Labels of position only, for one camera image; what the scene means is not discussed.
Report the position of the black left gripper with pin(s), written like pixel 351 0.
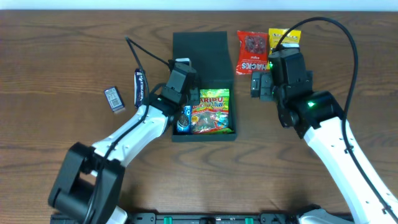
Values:
pixel 193 94

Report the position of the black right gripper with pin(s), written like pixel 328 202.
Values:
pixel 263 86

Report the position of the red snack bag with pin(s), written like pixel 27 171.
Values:
pixel 253 53

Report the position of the blue Oreo cookie pack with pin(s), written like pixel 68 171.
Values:
pixel 184 120

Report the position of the green Haribo gummy bag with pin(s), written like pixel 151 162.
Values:
pixel 211 116

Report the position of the dark green gift box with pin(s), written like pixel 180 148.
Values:
pixel 209 56

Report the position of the purple Dairy Milk bar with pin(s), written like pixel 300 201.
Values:
pixel 139 88

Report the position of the yellow nut snack bag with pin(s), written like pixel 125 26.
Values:
pixel 276 33

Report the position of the small blue mint box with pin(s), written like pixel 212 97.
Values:
pixel 114 99

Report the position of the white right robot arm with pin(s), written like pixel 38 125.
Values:
pixel 318 119

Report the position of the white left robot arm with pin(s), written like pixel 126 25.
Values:
pixel 89 181

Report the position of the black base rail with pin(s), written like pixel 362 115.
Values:
pixel 264 218

